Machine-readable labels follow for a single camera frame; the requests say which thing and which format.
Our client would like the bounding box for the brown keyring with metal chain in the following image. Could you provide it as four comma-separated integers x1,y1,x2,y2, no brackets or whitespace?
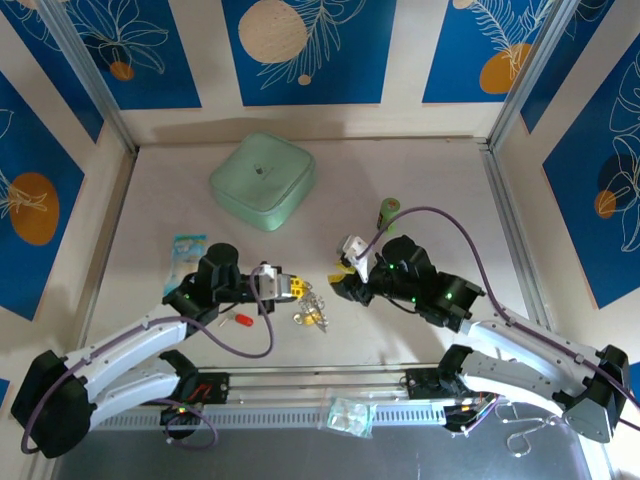
298,282,330,332

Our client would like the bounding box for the small red screwdriver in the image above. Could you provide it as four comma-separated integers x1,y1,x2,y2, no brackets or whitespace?
219,309,255,327

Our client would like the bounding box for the light blue snack packet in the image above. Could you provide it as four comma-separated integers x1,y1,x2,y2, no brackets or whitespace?
164,233,208,296

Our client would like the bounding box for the green cylindrical can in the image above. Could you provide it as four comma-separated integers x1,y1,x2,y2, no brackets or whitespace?
376,197,403,236

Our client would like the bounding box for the mint green zip case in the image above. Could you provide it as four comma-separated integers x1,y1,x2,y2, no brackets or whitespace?
208,132,317,233

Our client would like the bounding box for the clear plastic zip bag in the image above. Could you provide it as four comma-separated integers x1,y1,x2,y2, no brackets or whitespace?
318,387,377,441

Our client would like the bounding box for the black controller box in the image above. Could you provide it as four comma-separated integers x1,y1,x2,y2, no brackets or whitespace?
158,402,204,427
442,399,496,434

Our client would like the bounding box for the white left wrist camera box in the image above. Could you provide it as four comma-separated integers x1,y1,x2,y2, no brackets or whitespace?
254,262,284,300

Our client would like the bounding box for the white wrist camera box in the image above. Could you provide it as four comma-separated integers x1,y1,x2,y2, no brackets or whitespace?
254,262,284,300
337,234,376,274

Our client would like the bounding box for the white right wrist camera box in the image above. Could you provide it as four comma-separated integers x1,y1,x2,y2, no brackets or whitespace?
337,234,376,274

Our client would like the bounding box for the aluminium mounting rail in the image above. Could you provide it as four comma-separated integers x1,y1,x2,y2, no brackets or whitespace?
89,367,576,407

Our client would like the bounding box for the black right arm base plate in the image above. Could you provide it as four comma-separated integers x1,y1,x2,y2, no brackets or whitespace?
405,367,454,401

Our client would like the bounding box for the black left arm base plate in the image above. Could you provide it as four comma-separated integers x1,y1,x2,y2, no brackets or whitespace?
172,370,231,406

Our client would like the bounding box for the aluminium side rail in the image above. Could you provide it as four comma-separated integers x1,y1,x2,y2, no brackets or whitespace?
482,142,551,326
77,147,140,361

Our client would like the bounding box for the grey slotted cable duct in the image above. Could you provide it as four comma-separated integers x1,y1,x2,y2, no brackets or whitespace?
92,403,451,431

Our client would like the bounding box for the thin silver wire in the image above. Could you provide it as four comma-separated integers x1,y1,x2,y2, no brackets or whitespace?
502,399,571,459

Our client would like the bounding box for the aluminium frame post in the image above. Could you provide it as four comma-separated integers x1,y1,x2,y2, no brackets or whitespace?
485,0,579,151
37,0,140,154

